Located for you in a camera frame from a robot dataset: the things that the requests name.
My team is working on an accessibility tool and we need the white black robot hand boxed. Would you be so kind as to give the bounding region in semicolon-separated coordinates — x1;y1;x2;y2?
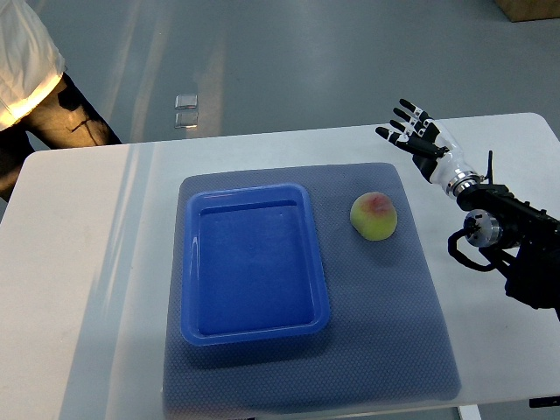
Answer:
375;99;483;198

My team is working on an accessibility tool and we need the upper metal floor plate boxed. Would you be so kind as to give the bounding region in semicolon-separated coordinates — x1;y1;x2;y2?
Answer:
175;94;198;109

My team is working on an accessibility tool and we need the black table leg bracket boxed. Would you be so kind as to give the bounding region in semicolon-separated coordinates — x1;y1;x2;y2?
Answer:
529;395;560;409

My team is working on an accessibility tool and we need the brown cardboard box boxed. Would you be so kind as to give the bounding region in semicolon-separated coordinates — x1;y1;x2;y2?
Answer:
495;0;560;23

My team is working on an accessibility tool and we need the grey-blue textured mat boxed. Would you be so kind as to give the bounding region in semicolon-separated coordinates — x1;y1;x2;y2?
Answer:
163;163;461;419

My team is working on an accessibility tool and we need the yellow-green red peach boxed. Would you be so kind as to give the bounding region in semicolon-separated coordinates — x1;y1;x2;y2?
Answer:
350;192;398;242

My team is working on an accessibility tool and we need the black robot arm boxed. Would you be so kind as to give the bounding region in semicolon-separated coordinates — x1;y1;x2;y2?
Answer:
447;152;559;312

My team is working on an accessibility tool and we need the person in white shirt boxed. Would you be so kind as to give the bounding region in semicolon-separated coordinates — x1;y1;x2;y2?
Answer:
1;1;121;201

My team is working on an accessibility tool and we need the blue plastic tray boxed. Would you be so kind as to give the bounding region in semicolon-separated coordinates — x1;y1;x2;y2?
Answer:
180;183;330;347

